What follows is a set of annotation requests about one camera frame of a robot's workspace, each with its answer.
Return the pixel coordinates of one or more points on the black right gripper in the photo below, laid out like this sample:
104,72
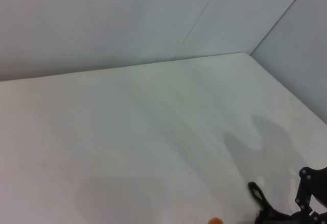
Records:
322,185

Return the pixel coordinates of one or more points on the dark blue rag with loop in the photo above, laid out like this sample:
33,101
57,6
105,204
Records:
270,215

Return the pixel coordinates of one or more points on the orange toy piece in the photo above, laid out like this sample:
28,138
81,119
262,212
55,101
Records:
215,221

